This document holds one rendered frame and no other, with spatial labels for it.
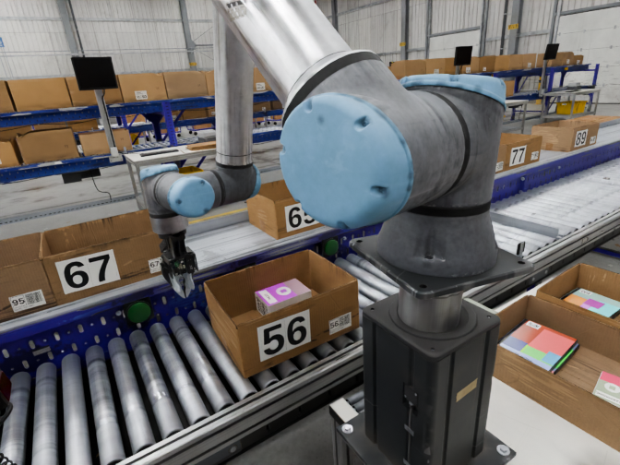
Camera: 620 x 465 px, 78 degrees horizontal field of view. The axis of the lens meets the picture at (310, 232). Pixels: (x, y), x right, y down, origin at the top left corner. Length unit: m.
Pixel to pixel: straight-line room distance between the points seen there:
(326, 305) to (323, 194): 0.72
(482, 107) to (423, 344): 0.36
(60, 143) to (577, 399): 5.39
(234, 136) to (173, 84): 5.12
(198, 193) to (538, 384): 0.88
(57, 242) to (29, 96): 4.27
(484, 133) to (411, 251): 0.19
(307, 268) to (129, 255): 0.60
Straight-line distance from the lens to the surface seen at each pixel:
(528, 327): 1.26
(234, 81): 0.89
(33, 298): 1.42
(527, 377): 1.08
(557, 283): 1.47
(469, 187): 0.57
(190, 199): 0.87
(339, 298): 1.14
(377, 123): 0.38
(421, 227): 0.58
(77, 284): 1.41
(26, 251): 1.68
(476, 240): 0.60
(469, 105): 0.55
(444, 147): 0.46
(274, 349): 1.10
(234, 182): 0.94
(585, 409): 1.05
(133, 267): 1.41
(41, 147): 5.61
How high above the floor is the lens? 1.48
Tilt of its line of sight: 22 degrees down
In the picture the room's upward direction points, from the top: 4 degrees counter-clockwise
